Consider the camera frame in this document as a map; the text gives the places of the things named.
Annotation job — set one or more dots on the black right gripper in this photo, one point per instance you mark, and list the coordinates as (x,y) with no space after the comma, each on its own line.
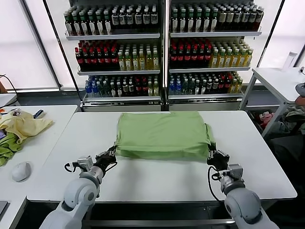
(218,164)

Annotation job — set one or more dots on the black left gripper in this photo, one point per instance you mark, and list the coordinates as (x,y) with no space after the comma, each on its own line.
(104,163)

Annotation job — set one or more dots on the green t-shirt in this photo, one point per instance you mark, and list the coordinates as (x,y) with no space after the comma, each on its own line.
(162,133)

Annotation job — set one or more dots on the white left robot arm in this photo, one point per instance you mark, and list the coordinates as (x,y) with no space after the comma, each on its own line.
(78,193)

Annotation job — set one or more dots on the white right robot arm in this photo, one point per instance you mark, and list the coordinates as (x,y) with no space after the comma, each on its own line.
(243,205)

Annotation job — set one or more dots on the pink garment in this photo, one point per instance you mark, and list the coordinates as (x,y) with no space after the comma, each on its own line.
(267,118)

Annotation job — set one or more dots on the small dark white-label bottle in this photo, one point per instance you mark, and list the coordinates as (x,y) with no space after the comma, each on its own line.
(130,90)
(209,88)
(119,90)
(124,90)
(215,88)
(197,88)
(113,90)
(203,88)

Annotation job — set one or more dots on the small red cap bottle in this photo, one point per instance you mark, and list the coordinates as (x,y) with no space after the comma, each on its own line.
(137,90)
(227,88)
(221,88)
(144,90)

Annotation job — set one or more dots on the small blue water bottle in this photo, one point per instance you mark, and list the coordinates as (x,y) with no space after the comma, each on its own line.
(88,90)
(178,88)
(94,90)
(172,88)

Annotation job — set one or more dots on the small pale yellow bottle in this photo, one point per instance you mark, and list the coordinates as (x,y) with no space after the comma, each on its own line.
(156,90)
(233,88)
(239,88)
(150,90)

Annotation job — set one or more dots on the small green tinted bottle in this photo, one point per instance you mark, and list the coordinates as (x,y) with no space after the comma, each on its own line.
(191,88)
(185,88)

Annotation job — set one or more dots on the blue and white device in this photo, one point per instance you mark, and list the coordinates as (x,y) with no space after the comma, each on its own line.
(39,113)

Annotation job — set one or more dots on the grey green garment pile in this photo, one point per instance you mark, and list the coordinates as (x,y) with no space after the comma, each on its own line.
(295,118)

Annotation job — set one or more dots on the pale yellow garment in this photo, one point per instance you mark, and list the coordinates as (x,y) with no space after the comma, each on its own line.
(26,126)

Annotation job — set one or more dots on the white computer mouse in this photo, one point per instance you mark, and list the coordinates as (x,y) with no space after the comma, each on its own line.
(21,171)

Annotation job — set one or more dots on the yellow drink bottle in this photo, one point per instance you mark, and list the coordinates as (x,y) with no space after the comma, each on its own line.
(128,62)
(221,59)
(234,59)
(149,62)
(241,59)
(214,59)
(247,59)
(142,62)
(228,59)
(156,62)
(121,62)
(135,62)

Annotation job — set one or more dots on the red cap cola bottle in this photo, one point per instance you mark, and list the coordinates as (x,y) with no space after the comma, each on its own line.
(180,58)
(79,60)
(201,58)
(187,58)
(208,58)
(86,60)
(173,58)
(114,60)
(107,60)
(194,58)
(100,60)
(93,60)

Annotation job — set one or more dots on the white side table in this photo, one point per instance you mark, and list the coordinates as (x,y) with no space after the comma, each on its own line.
(278,81)

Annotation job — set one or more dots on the crumpled green garment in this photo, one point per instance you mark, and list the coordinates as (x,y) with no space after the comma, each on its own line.
(7,148)

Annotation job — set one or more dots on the purple item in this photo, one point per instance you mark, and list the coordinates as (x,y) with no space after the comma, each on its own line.
(2,134)

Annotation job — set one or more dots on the drinks shelf unit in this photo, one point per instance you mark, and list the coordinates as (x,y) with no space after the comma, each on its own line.
(214,34)
(119,36)

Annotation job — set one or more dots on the small black object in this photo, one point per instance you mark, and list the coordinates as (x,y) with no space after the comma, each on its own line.
(302,70)

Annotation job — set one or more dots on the green cap dark bottle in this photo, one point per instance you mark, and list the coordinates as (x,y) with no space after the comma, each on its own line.
(92,27)
(107,27)
(206,22)
(198,22)
(175,22)
(76,27)
(84,27)
(214,22)
(69,27)
(100,27)
(190,22)
(183,22)

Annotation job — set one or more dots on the cardboard box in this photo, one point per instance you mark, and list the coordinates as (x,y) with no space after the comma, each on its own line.
(2,86)

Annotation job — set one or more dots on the beige label dark bottle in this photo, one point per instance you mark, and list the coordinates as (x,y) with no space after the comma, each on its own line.
(230,19)
(222,19)

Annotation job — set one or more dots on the white label tea bottle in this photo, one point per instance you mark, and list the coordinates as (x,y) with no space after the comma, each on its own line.
(122,19)
(138,19)
(130,19)
(154,19)
(146,19)
(115,19)

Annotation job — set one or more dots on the grey label dark bottle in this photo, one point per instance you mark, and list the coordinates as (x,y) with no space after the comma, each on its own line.
(245,19)
(252,19)
(259,19)
(237,19)

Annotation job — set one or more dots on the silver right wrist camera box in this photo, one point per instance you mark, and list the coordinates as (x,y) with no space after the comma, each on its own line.
(234,170)

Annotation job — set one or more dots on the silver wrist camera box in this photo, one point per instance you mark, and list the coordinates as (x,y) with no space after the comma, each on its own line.
(85,163)
(234,170)

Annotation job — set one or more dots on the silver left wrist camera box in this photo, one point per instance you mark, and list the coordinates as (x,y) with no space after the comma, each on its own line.
(85,163)

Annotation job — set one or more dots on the black frame bar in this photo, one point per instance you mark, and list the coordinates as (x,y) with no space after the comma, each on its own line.
(270,33)
(63,55)

